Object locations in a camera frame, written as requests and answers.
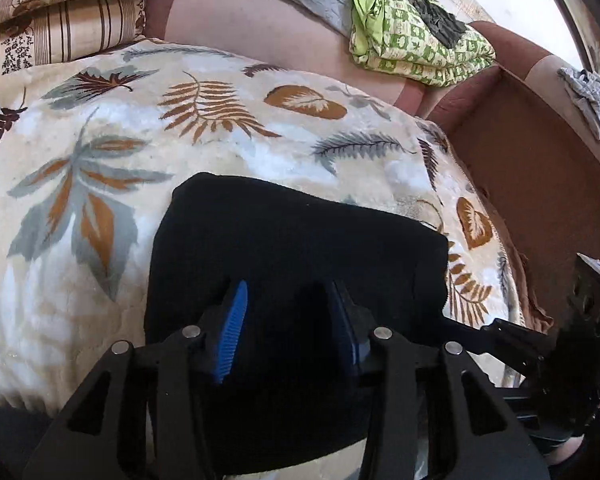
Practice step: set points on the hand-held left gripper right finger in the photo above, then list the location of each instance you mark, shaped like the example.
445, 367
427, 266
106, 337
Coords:
347, 330

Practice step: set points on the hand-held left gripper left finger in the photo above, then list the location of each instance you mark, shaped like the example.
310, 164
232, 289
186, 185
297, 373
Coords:
230, 330

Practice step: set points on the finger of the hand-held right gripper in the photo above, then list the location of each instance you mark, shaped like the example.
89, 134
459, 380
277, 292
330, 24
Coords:
510, 342
535, 410

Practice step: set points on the black pants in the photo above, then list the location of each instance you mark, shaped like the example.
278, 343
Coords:
290, 240

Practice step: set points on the pink and brown sofa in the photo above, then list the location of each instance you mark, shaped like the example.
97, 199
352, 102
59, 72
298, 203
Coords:
520, 160

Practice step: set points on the grey crumpled cloth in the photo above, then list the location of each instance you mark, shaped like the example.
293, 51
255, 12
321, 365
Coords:
592, 100

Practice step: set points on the leaf print blanket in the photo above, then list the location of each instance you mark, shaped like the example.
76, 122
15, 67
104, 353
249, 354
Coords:
80, 135

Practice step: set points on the dark cloth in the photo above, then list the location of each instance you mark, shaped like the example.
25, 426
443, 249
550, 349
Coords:
5, 445

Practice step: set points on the green patterned quilt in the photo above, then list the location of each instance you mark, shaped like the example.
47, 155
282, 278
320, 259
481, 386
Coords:
405, 45

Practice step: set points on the black cloth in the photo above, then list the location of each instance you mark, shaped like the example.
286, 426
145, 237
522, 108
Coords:
430, 15

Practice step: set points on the striped beige pillow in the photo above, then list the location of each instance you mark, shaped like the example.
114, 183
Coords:
55, 30

